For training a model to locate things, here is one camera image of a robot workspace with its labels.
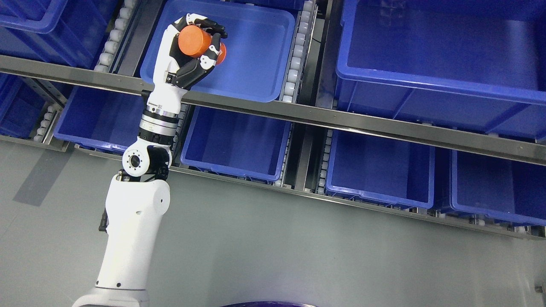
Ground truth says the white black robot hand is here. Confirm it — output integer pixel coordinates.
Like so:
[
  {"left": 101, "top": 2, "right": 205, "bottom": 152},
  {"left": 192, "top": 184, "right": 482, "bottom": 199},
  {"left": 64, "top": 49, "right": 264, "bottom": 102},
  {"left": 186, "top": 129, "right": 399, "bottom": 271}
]
[{"left": 146, "top": 13, "right": 228, "bottom": 117}]

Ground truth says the orange cylindrical capacitor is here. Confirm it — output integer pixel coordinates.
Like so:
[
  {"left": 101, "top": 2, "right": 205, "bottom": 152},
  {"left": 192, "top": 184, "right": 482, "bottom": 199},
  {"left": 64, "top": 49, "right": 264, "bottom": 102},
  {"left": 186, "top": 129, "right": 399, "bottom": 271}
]
[{"left": 175, "top": 25, "right": 212, "bottom": 59}]

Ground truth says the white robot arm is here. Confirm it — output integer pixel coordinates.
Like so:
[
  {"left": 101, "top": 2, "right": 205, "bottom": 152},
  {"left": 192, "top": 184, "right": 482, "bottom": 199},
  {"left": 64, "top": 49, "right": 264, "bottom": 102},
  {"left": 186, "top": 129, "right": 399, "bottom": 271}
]
[{"left": 74, "top": 101, "right": 181, "bottom": 307}]

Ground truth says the metal shelf rack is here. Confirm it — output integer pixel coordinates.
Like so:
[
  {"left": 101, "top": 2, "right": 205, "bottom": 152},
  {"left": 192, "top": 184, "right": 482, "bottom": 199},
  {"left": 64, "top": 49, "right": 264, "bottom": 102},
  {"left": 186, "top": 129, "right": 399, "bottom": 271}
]
[{"left": 1, "top": 0, "right": 545, "bottom": 238}]

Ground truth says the blue bin lower left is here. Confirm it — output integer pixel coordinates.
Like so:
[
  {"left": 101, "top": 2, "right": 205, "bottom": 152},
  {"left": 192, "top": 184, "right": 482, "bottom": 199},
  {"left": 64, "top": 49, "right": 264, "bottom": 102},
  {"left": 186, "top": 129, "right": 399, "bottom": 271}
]
[{"left": 53, "top": 86, "right": 145, "bottom": 154}]

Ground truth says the shallow blue tray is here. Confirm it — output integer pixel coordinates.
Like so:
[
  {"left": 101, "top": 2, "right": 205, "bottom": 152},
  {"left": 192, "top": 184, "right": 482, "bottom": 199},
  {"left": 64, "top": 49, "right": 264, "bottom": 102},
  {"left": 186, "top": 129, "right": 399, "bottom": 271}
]
[{"left": 140, "top": 0, "right": 295, "bottom": 103}]

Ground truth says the blue bin lower middle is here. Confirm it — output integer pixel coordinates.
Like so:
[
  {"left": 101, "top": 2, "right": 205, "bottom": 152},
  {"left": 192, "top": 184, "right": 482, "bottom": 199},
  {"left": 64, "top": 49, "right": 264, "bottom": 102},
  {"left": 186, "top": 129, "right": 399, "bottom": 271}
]
[{"left": 180, "top": 107, "right": 291, "bottom": 182}]

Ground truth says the blue bin top left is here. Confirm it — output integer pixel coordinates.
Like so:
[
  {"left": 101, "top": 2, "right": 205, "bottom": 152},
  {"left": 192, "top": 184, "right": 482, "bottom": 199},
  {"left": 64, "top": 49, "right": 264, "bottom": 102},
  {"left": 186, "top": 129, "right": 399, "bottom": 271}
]
[{"left": 0, "top": 0, "right": 118, "bottom": 68}]

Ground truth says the blue bin far left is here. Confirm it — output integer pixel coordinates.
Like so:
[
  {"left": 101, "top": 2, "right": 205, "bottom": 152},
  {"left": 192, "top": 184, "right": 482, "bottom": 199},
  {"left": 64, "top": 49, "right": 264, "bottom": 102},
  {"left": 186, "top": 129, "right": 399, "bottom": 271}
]
[{"left": 0, "top": 73, "right": 46, "bottom": 138}]

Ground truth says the blue bin lower centre right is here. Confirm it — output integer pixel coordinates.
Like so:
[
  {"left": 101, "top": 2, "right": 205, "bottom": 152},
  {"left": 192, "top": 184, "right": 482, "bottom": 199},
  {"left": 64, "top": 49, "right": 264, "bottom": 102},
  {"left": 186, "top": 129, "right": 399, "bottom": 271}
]
[{"left": 325, "top": 130, "right": 435, "bottom": 209}]

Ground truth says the large blue bin top right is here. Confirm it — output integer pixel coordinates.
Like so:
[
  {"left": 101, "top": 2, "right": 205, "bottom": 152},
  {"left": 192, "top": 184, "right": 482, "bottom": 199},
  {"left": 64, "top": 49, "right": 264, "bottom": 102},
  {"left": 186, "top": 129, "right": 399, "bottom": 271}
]
[{"left": 335, "top": 0, "right": 546, "bottom": 142}]

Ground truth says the blue bin lower far right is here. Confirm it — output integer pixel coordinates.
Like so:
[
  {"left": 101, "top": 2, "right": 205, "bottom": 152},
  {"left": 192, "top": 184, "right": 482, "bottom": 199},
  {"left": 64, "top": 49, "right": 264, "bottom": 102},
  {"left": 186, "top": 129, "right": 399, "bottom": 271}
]
[{"left": 447, "top": 151, "right": 546, "bottom": 226}]

